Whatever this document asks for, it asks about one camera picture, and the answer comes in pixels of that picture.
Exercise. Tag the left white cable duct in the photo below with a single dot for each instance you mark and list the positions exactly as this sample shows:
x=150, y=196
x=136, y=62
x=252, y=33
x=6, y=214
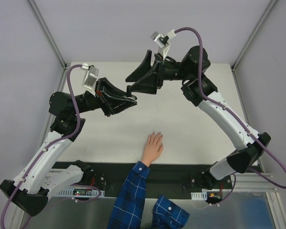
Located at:
x=79, y=193

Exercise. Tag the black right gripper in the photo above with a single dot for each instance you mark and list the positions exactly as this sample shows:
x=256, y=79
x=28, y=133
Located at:
x=158, y=74

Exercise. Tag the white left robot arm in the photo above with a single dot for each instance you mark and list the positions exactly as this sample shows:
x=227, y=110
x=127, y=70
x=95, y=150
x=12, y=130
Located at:
x=31, y=190

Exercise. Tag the right aluminium frame post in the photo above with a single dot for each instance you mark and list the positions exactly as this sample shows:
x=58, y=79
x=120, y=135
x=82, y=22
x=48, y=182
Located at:
x=254, y=33

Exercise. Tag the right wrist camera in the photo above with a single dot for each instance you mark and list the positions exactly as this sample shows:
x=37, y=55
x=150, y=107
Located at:
x=163, y=41

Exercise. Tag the white cable duct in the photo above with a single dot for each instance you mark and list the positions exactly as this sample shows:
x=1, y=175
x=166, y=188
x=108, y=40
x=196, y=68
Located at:
x=199, y=195
x=79, y=193

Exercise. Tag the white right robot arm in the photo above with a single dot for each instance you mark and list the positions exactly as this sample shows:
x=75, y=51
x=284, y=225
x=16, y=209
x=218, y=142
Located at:
x=203, y=94

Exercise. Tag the blue plaid shirt part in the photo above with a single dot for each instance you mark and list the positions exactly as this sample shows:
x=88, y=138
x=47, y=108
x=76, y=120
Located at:
x=168, y=215

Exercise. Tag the left aluminium frame post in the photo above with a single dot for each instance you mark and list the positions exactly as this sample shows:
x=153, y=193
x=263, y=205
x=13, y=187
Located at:
x=46, y=32

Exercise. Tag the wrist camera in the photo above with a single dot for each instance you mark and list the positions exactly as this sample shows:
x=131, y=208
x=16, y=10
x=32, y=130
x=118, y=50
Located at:
x=90, y=77
x=163, y=41

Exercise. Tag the aluminium frame post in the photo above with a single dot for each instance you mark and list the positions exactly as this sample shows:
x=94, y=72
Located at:
x=254, y=33
x=46, y=32

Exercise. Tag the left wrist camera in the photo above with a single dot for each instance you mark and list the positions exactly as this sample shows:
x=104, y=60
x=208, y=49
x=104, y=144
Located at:
x=90, y=77

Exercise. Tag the person's left hand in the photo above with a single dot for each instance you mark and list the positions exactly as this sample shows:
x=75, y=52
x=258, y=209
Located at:
x=153, y=148

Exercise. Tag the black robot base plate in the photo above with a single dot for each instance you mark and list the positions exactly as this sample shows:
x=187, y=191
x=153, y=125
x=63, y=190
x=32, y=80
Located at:
x=172, y=181

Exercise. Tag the blue plaid sleeve forearm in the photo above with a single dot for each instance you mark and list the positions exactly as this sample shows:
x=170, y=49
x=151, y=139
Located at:
x=128, y=208

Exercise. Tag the right white cable duct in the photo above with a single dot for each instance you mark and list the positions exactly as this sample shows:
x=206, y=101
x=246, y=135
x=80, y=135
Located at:
x=199, y=195

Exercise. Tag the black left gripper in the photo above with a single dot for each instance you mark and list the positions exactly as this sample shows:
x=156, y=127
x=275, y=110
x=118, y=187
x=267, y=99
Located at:
x=101, y=98

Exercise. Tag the aluminium front rail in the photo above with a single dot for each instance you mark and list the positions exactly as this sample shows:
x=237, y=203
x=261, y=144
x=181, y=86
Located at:
x=252, y=182

